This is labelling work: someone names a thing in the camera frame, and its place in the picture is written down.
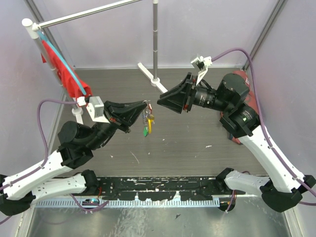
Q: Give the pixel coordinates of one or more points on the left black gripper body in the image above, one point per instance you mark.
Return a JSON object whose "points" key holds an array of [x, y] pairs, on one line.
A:
{"points": [[116, 122]]}

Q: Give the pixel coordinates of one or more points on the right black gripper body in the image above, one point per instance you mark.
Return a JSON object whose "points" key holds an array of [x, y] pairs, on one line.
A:
{"points": [[190, 91]]}

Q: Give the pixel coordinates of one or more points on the large keyring with yellow handle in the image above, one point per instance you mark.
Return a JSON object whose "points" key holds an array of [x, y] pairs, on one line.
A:
{"points": [[148, 119]]}

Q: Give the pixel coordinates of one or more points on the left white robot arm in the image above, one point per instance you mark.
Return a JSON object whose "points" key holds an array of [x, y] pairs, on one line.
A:
{"points": [[20, 191]]}

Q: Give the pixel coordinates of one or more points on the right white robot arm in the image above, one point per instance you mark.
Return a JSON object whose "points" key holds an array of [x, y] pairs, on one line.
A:
{"points": [[284, 185]]}

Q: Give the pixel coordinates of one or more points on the red shirt on hanger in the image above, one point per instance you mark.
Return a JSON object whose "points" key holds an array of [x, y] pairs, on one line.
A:
{"points": [[69, 76]]}

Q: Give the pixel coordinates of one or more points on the folded maroon t-shirt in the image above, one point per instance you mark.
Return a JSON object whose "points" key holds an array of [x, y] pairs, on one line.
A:
{"points": [[250, 101]]}

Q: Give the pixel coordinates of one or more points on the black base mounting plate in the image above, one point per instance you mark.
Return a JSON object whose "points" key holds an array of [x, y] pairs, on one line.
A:
{"points": [[161, 188]]}

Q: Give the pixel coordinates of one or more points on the blue clothes hanger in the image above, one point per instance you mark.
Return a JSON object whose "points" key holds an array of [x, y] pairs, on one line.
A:
{"points": [[61, 61]]}

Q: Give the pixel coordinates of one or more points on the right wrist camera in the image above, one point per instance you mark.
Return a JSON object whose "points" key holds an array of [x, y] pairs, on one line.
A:
{"points": [[201, 64]]}

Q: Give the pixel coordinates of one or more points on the slotted cable duct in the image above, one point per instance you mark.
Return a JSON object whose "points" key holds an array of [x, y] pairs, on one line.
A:
{"points": [[68, 202]]}

